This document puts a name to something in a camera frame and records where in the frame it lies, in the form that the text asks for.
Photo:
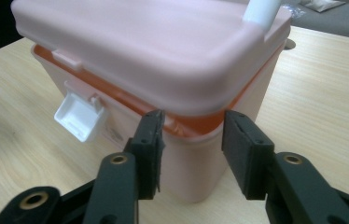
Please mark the clear plastic bag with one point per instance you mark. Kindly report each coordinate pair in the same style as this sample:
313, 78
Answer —
295, 11

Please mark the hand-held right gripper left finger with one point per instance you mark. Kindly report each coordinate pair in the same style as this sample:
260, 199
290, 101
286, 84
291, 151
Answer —
116, 186

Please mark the pink storage box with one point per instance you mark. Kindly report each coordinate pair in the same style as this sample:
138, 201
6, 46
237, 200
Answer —
163, 46

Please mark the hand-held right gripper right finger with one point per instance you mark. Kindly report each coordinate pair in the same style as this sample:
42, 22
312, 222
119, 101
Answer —
287, 186

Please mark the white flat bag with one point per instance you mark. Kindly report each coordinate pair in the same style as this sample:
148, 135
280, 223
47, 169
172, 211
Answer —
322, 4

